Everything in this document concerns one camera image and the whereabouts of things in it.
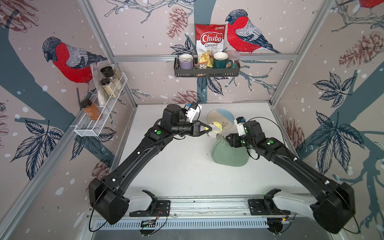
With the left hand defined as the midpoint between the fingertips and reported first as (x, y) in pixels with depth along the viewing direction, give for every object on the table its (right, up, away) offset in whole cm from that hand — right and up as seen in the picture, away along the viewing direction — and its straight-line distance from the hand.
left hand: (212, 127), depth 63 cm
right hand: (+12, -6, +18) cm, 22 cm away
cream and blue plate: (+12, +5, +51) cm, 53 cm away
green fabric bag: (+8, -16, +18) cm, 26 cm away
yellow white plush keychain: (+2, -2, 0) cm, 2 cm away
